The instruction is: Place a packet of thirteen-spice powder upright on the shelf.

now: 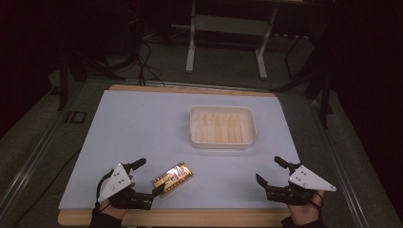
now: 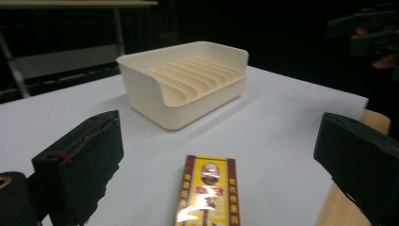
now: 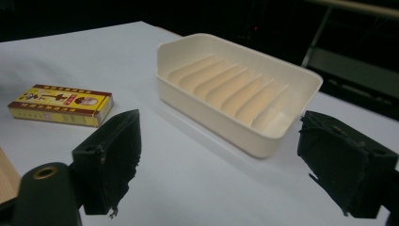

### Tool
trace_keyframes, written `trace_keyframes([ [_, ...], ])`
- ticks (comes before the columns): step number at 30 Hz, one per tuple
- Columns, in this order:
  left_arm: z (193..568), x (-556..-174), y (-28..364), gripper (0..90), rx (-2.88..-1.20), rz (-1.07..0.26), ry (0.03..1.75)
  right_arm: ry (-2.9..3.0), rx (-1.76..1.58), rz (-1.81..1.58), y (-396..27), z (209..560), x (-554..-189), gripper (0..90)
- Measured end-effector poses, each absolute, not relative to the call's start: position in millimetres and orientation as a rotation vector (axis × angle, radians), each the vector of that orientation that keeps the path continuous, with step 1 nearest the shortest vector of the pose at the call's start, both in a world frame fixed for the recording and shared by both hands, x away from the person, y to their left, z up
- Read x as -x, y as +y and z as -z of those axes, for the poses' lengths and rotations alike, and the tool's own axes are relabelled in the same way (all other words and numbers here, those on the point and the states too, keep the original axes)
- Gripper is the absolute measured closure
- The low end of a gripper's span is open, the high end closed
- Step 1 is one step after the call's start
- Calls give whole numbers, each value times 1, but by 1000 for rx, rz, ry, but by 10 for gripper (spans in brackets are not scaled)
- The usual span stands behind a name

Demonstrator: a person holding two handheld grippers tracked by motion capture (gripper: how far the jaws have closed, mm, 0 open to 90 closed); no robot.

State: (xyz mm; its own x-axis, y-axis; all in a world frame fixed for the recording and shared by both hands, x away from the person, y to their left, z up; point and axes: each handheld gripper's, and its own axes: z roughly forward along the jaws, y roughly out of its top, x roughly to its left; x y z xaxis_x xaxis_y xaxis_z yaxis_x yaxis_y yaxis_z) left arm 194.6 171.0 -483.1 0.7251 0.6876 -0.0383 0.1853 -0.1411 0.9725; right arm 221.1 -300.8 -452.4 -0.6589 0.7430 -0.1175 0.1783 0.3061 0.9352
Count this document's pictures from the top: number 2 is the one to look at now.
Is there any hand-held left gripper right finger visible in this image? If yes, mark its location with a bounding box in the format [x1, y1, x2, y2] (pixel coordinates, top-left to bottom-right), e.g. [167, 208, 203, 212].
[312, 112, 399, 226]

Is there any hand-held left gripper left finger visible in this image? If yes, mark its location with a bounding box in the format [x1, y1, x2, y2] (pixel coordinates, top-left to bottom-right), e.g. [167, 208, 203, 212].
[31, 109, 125, 226]

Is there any cream ribbed plastic rack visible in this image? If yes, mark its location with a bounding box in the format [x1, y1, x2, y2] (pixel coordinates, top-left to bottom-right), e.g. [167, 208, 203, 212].
[116, 40, 250, 132]

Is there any yellow and brown box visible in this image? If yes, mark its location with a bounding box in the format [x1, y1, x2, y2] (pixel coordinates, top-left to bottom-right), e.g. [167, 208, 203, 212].
[173, 154, 241, 226]

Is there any white table cover sheet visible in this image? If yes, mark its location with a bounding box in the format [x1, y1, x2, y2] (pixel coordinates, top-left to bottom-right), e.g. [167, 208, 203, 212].
[0, 65, 369, 226]

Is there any grey metal stand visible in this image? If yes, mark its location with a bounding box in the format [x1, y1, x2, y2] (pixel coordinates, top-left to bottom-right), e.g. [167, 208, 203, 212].
[0, 28, 32, 99]

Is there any metal frame table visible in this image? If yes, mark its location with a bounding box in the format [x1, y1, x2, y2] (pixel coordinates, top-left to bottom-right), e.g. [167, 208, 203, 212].
[0, 0, 160, 83]

